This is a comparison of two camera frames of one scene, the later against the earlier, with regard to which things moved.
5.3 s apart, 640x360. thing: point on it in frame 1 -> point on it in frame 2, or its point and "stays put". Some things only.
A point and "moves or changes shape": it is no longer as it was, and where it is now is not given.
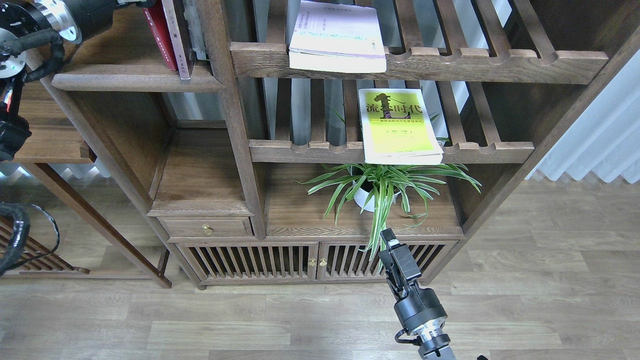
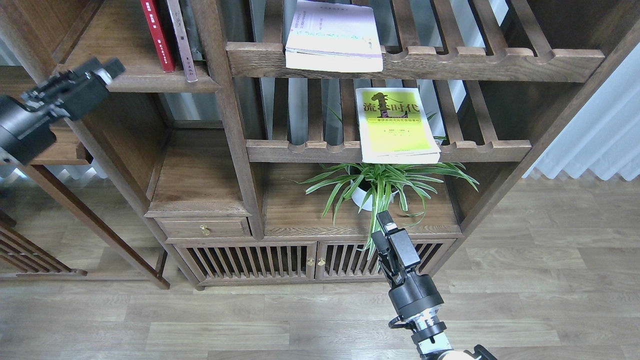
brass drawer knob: [207, 230] stays put
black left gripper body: [95, 16] -> [24, 132]
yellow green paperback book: [398, 128] stays put
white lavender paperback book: [338, 37] stays put
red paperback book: [157, 15] moves or changes shape
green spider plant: [373, 187] stays put
